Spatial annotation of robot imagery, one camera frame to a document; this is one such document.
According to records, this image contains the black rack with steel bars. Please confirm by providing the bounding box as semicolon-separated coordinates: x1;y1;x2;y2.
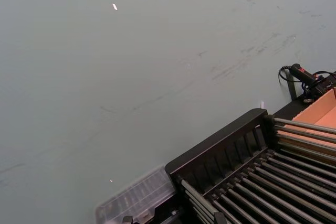
164;108;336;224

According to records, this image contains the clear plastic case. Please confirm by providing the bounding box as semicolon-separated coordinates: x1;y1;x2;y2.
94;165;177;224

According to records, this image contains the shallow brown cardboard tray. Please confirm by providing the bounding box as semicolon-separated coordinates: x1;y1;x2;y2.
282;87;336;157

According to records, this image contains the black corded tool red switch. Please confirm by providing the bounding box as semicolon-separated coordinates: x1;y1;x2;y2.
290;63;325;103

